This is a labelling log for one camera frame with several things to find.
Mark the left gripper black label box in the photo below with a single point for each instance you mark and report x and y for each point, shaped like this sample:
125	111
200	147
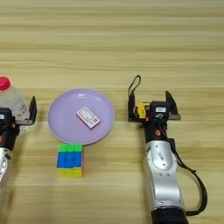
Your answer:
5	115

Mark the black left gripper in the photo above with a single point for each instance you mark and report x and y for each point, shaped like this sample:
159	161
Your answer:
7	137

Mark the purple round plate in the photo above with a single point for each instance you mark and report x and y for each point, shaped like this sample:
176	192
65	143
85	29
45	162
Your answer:
64	119

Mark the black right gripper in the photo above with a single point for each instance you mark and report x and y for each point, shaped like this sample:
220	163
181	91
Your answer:
156	132

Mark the clear bottle red cap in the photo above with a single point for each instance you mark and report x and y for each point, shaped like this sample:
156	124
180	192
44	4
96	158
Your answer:
13	99

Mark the colourful puzzle cube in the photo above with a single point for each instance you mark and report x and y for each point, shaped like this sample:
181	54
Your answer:
70	160

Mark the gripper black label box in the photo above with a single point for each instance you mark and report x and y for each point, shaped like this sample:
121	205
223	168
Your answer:
5	115
159	110

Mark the small red white card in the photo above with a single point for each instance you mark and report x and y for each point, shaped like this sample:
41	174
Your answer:
87	117

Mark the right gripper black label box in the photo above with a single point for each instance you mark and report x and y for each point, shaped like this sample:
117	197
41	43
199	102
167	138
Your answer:
159	110

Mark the yellow black tape measure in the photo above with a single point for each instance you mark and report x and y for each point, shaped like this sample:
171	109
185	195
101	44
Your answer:
142	110

